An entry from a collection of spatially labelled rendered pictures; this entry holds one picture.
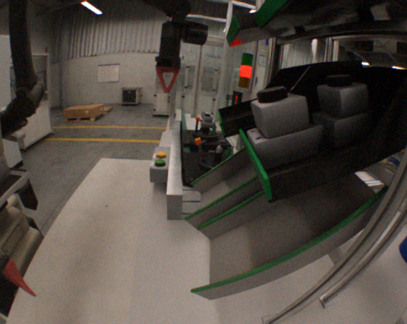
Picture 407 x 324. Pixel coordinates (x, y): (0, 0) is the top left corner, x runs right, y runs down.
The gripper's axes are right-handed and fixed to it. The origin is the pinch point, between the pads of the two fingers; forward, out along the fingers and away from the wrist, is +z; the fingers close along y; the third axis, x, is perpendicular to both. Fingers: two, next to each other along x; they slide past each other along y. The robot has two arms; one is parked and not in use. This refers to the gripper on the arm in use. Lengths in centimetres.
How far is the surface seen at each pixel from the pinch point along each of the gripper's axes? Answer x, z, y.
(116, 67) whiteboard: 307, -65, 803
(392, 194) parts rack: -23, 2, -47
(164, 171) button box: 0.3, 28.2, 3.5
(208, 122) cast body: -19.7, 17.9, 37.4
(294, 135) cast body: -13.8, 0.3, -38.8
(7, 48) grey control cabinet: 277, -84, 154
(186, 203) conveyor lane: -6.9, 30.7, -11.2
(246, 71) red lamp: -30.8, -9.7, 22.0
